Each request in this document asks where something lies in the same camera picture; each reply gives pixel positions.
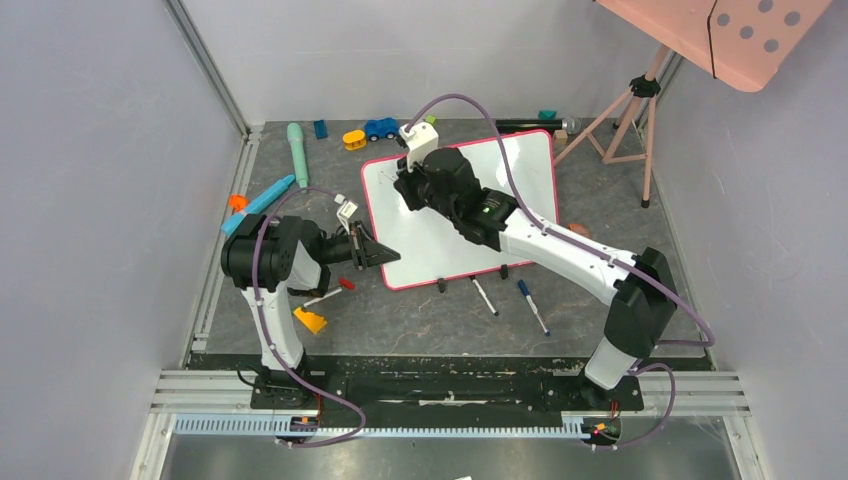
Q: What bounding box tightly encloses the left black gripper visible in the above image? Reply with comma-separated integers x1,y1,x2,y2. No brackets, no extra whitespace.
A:
317,221,400,270

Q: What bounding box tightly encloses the pink framed whiteboard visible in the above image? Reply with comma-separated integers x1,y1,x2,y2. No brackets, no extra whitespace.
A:
360,130,559,291

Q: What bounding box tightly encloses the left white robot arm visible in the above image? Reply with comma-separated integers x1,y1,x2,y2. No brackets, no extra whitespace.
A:
221,214,401,408

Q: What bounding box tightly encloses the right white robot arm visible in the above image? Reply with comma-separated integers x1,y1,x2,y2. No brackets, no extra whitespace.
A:
394,147,677,408

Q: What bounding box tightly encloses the green whiteboard marker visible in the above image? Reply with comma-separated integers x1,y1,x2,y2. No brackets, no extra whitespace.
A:
301,287,346,309

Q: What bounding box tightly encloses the black whiteboard marker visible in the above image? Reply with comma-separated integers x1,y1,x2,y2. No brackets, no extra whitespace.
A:
469,275,499,317

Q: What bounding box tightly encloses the blue whiteboard marker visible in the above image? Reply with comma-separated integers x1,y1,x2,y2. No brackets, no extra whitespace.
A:
517,279,551,336

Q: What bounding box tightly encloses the blue toy car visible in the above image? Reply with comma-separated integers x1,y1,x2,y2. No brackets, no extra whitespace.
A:
364,117,399,142

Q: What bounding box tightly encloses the yellow orange plastic block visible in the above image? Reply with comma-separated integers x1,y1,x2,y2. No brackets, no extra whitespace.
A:
293,307,327,334

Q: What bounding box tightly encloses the black cylinder tube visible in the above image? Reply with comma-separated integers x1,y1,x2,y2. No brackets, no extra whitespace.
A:
495,119,566,135

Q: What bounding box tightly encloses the dark blue small block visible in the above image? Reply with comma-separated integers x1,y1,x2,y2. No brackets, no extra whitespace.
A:
313,120,329,140

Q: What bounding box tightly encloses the large mint toy crayon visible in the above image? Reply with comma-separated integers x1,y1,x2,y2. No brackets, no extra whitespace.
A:
286,123,309,188

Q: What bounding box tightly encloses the small orange toy piece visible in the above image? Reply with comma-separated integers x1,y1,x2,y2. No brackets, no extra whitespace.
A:
228,195,249,214

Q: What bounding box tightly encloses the large blue toy crayon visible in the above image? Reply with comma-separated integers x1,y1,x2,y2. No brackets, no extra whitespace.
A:
220,174,295,236

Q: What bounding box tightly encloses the wooden small block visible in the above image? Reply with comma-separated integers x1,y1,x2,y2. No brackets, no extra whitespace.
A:
552,130,569,146

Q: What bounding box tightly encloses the orange semicircle toy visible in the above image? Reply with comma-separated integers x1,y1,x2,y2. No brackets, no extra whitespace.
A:
567,223,591,238

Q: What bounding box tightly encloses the pink perforated panel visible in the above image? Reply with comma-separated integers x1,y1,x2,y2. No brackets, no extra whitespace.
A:
598,0,832,93

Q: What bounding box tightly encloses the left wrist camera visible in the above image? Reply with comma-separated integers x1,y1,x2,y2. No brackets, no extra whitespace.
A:
334,194,359,233

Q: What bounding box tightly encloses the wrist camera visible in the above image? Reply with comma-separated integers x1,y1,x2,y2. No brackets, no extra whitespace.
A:
334,194,359,233
399,121,439,172

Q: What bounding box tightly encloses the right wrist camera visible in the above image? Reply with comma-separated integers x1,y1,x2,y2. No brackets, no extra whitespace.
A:
399,121,439,172

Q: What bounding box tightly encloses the yellow toy ring block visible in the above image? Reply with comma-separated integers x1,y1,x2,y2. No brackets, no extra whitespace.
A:
342,129,368,151

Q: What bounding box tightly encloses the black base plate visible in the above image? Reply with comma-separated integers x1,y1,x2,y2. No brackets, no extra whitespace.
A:
238,354,645,431

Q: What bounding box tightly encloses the white slotted cable duct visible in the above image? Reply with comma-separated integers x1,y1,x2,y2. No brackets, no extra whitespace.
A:
172,413,590,440

